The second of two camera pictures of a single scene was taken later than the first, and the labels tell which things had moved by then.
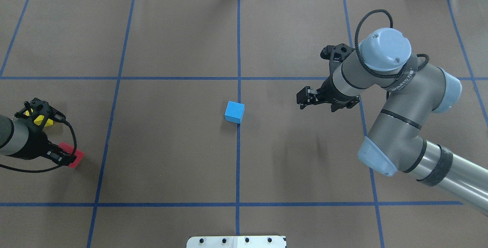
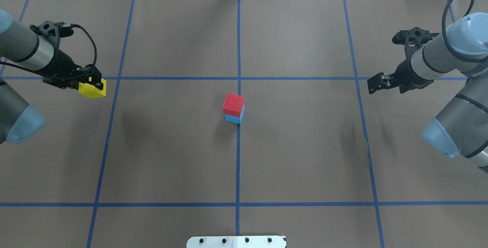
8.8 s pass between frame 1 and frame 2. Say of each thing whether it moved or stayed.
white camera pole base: stayed
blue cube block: stayed
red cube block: moved
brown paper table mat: stayed
